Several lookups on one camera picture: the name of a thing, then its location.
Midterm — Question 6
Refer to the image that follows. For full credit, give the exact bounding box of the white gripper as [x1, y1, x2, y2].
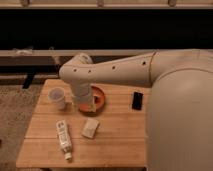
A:
[71, 83, 96, 112]

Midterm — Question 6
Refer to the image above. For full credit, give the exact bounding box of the black eraser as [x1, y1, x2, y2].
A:
[132, 92, 143, 110]

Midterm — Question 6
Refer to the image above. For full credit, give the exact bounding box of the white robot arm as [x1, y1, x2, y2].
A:
[59, 49, 213, 171]

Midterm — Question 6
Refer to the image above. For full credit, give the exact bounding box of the orange bowl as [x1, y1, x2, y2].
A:
[79, 86, 105, 113]

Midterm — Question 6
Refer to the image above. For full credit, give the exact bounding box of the white sponge block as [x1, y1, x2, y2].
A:
[82, 118, 100, 139]

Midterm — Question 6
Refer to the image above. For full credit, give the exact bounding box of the white squeeze bottle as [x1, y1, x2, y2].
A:
[56, 120, 72, 161]

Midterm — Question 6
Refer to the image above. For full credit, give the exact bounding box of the wooden table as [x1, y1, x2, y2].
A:
[16, 79, 149, 168]

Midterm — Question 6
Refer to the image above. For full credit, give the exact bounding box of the long metal rail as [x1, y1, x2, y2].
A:
[0, 49, 149, 64]

